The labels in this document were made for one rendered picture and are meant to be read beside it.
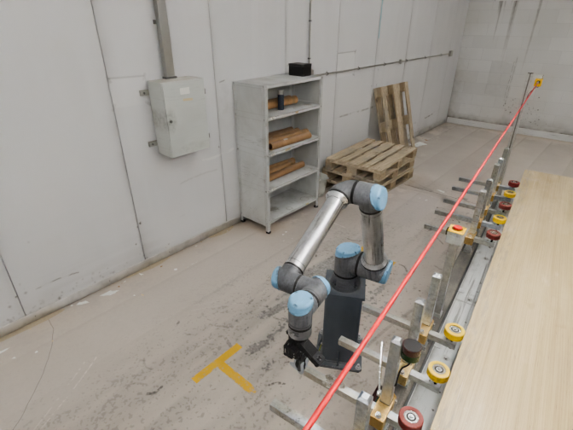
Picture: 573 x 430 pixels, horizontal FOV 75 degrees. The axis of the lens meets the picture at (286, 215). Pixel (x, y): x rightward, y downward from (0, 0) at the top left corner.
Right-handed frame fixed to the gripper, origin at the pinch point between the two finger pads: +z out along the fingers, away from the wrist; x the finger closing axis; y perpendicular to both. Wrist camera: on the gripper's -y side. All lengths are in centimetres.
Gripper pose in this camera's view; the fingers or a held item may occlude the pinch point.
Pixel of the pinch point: (303, 372)
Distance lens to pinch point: 162.9
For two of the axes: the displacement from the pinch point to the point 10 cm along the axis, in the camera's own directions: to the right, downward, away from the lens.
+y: -8.2, -2.6, 5.1
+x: -5.7, 3.8, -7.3
